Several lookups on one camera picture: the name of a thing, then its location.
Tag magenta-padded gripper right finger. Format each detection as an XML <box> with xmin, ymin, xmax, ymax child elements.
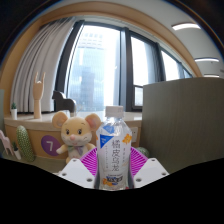
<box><xmin>128</xmin><ymin>146</ymin><xmax>170</xmax><ymax>189</ymax></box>

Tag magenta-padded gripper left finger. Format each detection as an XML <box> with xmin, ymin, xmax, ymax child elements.
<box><xmin>57</xmin><ymin>148</ymin><xmax>100</xmax><ymax>189</ymax></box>

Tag clear plastic drink bottle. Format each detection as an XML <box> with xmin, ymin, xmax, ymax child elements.
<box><xmin>95</xmin><ymin>105</ymin><xmax>133</xmax><ymax>191</ymax></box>

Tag round green cactus ornament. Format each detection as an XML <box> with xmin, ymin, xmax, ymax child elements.
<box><xmin>135</xmin><ymin>146</ymin><xmax>151</xmax><ymax>159</ymax></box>

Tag round purple number sign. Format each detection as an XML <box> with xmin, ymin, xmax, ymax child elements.
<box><xmin>40</xmin><ymin>134</ymin><xmax>63</xmax><ymax>157</ymax></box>

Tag beige plush mouse toy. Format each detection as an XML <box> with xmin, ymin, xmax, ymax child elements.
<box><xmin>51</xmin><ymin>110</ymin><xmax>103</xmax><ymax>165</ymax></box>

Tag tall green cactus ornament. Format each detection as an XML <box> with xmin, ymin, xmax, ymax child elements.
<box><xmin>15</xmin><ymin>124</ymin><xmax>36</xmax><ymax>163</ymax></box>

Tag grey-green desk partition panel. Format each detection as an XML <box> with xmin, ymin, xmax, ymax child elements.
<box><xmin>139</xmin><ymin>77</ymin><xmax>224</xmax><ymax>174</ymax></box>

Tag dark horse figurine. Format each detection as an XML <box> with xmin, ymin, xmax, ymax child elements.
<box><xmin>51</xmin><ymin>89</ymin><xmax>78</xmax><ymax>114</ymax></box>

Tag pink horse figurine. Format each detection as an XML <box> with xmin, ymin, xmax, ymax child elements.
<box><xmin>0</xmin><ymin>129</ymin><xmax>15</xmax><ymax>157</ymax></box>

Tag wooden hand model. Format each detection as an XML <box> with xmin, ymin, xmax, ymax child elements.
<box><xmin>32</xmin><ymin>71</ymin><xmax>46</xmax><ymax>120</ymax></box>

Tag small potted plant white pot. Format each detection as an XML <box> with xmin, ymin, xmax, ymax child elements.
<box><xmin>9</xmin><ymin>102</ymin><xmax>18</xmax><ymax>121</ymax></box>

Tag dark-framed window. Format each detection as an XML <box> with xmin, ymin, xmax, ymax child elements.
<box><xmin>54</xmin><ymin>19</ymin><xmax>194</xmax><ymax>114</ymax></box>

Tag beige curtain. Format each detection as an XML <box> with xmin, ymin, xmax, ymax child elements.
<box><xmin>9</xmin><ymin>16</ymin><xmax>78</xmax><ymax>114</ymax></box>

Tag ceiling lights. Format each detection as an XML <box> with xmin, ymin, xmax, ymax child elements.
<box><xmin>171</xmin><ymin>21</ymin><xmax>221</xmax><ymax>79</ymax></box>

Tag white wall socket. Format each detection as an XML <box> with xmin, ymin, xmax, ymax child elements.
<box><xmin>130</xmin><ymin>125</ymin><xmax>140</xmax><ymax>144</ymax></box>

